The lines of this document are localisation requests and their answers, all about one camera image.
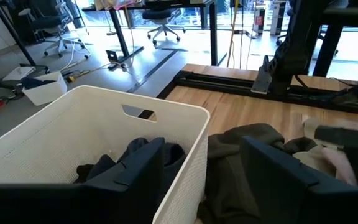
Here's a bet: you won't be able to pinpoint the small white plastic bin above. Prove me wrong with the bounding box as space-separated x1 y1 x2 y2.
21 70 68 106

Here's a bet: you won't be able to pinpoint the beige garment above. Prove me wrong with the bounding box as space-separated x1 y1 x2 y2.
292 114 358 175

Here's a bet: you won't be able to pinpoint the black standing desk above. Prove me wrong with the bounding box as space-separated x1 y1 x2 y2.
312 0 358 77

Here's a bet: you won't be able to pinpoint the flat white box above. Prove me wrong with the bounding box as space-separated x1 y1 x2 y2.
2 65 36 82

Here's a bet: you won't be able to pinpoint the black desk with clothes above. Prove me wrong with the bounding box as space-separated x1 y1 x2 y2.
81 0 219 67

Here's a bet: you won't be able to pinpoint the black office chair grey base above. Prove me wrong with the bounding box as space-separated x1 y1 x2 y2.
141 8 186 46

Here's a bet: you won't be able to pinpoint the yellow cable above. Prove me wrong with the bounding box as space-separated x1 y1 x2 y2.
226 0 239 68

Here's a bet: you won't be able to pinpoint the dark navy garment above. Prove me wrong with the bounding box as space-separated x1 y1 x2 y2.
73 136 188 206

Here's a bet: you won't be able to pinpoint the white-framed black office chair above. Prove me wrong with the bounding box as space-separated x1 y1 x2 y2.
17 0 90 60

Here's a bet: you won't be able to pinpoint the dark olive green hoodie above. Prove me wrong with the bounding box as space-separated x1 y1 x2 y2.
197 123 319 224

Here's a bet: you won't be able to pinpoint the dark clothes in small bin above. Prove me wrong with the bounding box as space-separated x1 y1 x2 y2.
21 77 57 90

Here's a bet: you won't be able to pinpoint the black aluminium table frame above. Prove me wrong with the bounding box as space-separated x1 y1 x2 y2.
157 70 358 116

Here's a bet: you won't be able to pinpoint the pink garment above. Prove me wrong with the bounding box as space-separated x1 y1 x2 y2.
321 146 358 187

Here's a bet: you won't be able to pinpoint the white perforated laundry basket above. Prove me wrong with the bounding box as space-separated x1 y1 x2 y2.
0 85 211 224

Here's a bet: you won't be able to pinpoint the black desk with slanted legs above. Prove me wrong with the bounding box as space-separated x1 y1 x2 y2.
0 0 51 90

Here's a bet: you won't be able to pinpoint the grey metal bracket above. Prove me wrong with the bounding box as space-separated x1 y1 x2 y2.
250 55 273 95

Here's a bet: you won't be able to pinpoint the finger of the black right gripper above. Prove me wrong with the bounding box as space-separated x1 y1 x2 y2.
314 125 358 148

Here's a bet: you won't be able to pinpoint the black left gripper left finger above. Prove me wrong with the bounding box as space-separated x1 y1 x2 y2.
85 137 167 224

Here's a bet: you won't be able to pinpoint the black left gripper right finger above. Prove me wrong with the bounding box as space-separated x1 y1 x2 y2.
241 136 319 224

